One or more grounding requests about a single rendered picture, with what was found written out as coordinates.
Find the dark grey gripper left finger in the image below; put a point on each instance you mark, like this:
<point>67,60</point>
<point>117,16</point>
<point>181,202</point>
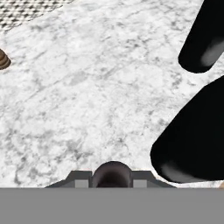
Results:
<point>80,178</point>

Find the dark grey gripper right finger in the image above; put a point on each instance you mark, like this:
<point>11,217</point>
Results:
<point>143,178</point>

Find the large black bottle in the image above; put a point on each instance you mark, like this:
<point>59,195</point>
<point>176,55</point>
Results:
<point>194,137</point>

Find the brown ridged bottle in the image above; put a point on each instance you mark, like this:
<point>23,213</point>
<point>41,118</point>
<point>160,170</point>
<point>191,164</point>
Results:
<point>3,59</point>

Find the slim black bottle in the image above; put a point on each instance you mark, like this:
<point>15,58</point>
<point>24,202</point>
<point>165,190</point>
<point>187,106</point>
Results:
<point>204,35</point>

